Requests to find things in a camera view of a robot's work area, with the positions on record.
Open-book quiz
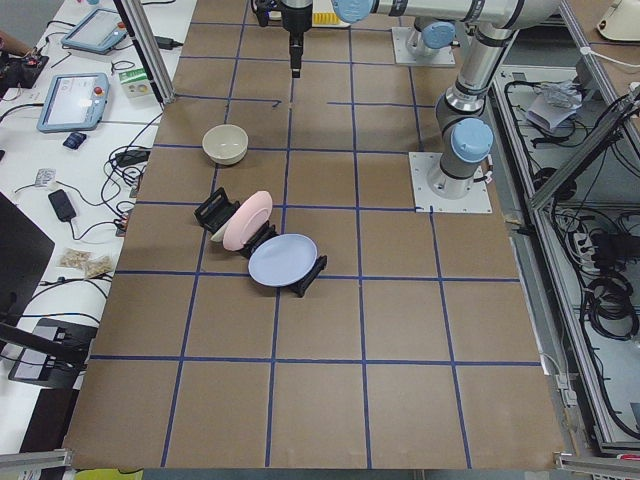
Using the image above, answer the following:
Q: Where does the teach pendant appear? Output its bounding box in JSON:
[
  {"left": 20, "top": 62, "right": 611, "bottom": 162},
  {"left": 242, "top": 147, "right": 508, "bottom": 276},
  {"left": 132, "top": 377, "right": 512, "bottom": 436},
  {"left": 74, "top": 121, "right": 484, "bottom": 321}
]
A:
[
  {"left": 61, "top": 8, "right": 127, "bottom": 54},
  {"left": 37, "top": 73, "right": 110, "bottom": 133}
]

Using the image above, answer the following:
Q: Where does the cream bowl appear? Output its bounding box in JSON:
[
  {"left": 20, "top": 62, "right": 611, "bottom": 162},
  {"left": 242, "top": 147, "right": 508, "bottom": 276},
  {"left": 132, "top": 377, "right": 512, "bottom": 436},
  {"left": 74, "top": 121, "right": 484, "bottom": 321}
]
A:
[{"left": 202, "top": 124, "right": 248, "bottom": 165}]

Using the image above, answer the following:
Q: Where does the cream plate in rack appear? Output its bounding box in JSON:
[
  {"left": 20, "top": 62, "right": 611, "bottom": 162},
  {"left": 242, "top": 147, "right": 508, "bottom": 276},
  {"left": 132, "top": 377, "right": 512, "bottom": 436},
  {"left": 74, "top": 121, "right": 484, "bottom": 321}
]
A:
[{"left": 210, "top": 225, "right": 227, "bottom": 243}]

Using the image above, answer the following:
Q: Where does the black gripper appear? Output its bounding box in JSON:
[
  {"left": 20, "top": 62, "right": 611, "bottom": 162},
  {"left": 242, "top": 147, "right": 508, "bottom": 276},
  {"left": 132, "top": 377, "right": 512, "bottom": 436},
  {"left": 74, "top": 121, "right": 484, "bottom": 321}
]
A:
[{"left": 252, "top": 0, "right": 313, "bottom": 78}]

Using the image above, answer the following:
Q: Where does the aluminium frame post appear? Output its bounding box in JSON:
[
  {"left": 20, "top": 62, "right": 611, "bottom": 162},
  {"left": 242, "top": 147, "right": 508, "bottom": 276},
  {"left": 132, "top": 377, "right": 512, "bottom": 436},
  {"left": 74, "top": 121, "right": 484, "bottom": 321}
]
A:
[{"left": 113, "top": 0, "right": 175, "bottom": 105}]

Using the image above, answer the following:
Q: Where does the black power adapter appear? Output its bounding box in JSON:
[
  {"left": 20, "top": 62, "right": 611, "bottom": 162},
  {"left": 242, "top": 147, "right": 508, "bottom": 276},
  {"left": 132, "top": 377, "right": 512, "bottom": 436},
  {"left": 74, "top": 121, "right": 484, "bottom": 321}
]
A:
[{"left": 114, "top": 149, "right": 150, "bottom": 168}]

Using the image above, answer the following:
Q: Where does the black monitor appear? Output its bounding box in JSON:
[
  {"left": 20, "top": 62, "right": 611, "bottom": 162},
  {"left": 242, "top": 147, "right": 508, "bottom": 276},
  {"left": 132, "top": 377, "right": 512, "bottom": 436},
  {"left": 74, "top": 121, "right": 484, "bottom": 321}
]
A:
[{"left": 0, "top": 194, "right": 54, "bottom": 326}]

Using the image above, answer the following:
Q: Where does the black dish rack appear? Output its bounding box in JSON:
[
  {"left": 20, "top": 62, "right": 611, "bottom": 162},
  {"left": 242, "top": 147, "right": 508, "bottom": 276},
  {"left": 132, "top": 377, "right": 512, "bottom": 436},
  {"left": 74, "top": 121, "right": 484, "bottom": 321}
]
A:
[{"left": 194, "top": 187, "right": 328, "bottom": 298}]

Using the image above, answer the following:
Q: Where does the near teach pendant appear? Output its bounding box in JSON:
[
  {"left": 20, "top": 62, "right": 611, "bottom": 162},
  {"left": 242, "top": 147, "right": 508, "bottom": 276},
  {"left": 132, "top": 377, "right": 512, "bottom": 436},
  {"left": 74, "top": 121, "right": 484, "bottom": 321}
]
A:
[{"left": 37, "top": 73, "right": 110, "bottom": 133}]

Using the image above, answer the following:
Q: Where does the black smartphone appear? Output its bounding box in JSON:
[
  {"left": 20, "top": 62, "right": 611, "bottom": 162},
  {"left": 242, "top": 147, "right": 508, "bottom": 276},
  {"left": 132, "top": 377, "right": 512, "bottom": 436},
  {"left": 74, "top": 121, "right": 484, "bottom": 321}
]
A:
[{"left": 48, "top": 189, "right": 77, "bottom": 222}]

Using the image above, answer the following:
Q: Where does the blue plate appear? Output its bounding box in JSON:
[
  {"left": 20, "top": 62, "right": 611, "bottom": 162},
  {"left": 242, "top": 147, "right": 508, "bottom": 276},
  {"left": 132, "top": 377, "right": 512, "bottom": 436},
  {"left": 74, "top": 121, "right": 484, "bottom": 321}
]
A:
[{"left": 248, "top": 234, "right": 317, "bottom": 287}]

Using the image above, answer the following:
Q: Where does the far teach pendant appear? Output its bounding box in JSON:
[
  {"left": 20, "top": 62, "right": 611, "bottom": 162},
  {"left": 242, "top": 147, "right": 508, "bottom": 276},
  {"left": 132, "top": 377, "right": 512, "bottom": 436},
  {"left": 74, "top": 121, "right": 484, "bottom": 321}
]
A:
[{"left": 61, "top": 8, "right": 127, "bottom": 54}]

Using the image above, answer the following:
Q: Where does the sliced bread loaf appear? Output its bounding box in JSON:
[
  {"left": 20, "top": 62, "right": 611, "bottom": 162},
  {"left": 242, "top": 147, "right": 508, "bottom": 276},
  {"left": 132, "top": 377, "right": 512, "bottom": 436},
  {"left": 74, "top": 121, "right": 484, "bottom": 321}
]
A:
[{"left": 312, "top": 12, "right": 341, "bottom": 27}]

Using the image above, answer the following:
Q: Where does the pink plate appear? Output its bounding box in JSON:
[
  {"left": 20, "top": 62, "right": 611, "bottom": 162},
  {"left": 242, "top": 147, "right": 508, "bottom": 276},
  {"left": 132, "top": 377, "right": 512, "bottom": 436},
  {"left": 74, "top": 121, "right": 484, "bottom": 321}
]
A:
[{"left": 222, "top": 191, "right": 273, "bottom": 251}]

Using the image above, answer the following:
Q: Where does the green white box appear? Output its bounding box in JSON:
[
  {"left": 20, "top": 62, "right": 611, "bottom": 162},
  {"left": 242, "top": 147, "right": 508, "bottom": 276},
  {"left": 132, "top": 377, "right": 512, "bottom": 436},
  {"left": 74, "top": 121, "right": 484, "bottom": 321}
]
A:
[{"left": 118, "top": 68, "right": 152, "bottom": 99}]

